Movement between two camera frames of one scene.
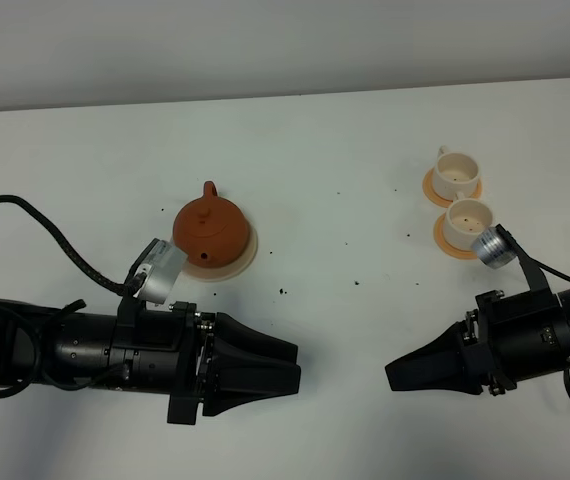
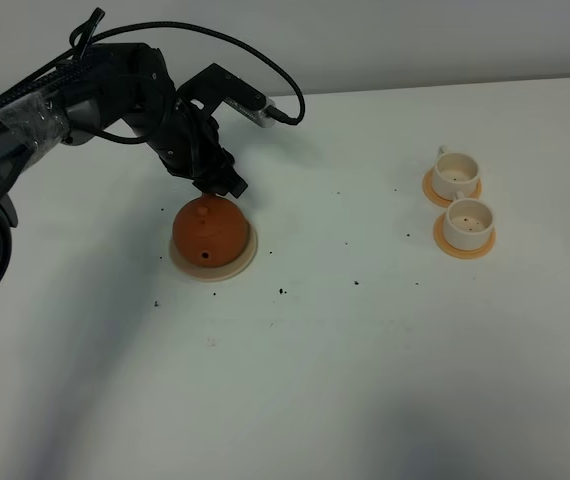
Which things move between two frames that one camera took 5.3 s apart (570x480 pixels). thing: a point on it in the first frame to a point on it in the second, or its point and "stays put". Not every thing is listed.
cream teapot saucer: (227, 271) stays put
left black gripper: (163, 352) to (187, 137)
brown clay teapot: (211, 230) stays put
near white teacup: (464, 219) stays put
